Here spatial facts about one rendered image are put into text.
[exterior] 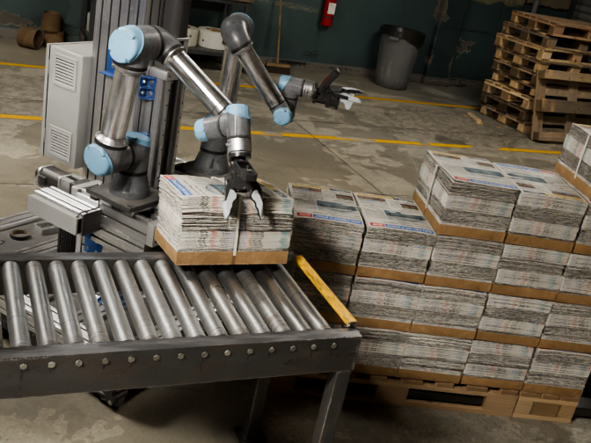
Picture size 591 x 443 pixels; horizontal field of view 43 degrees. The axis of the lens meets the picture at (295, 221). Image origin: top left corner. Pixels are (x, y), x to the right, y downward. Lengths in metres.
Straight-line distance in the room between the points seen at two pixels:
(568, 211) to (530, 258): 0.24
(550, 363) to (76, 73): 2.35
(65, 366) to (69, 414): 1.09
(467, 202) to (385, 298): 0.51
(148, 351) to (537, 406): 2.12
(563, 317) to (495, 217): 0.59
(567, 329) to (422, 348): 0.64
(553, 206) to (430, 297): 0.61
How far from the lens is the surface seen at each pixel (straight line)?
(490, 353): 3.36
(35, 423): 2.99
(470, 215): 3.01
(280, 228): 2.40
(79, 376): 1.97
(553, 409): 3.65
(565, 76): 9.22
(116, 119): 2.59
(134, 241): 2.80
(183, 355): 2.00
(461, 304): 3.18
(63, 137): 3.18
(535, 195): 3.07
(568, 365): 3.55
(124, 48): 2.49
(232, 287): 2.32
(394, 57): 9.90
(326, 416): 2.34
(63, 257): 2.38
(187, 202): 2.27
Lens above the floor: 1.89
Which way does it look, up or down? 22 degrees down
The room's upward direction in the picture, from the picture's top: 12 degrees clockwise
